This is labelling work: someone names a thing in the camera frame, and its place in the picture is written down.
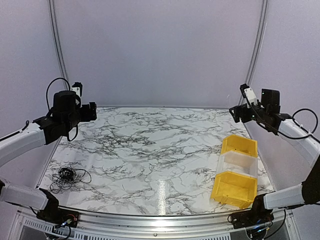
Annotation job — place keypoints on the clear plastic storage bin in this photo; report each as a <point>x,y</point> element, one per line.
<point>243,164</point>

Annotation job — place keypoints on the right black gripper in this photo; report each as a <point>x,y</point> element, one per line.
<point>237,109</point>

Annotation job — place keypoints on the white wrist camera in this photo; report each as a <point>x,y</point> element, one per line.
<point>249,95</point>
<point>77,87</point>

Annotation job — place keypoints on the far yellow storage bin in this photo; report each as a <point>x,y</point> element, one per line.
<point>239,144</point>

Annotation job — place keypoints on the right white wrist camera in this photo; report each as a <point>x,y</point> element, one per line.
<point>249,95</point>

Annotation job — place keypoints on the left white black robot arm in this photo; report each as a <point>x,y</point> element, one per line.
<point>64,115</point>

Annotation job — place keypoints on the yellow storage bin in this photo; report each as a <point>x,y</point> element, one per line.
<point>234,189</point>
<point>239,144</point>

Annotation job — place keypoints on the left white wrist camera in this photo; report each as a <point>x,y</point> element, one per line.
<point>77,87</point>

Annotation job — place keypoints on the aluminium front frame rail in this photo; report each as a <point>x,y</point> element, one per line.
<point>106,226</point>

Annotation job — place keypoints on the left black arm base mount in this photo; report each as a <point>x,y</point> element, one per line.
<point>60,217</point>

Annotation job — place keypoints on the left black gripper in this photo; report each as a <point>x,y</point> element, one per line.
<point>87,116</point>

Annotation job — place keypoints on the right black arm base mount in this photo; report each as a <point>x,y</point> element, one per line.
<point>248,218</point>

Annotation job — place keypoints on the near yellow storage bin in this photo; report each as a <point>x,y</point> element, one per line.
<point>234,189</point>

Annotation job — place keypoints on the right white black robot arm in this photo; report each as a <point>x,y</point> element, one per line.
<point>266,113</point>

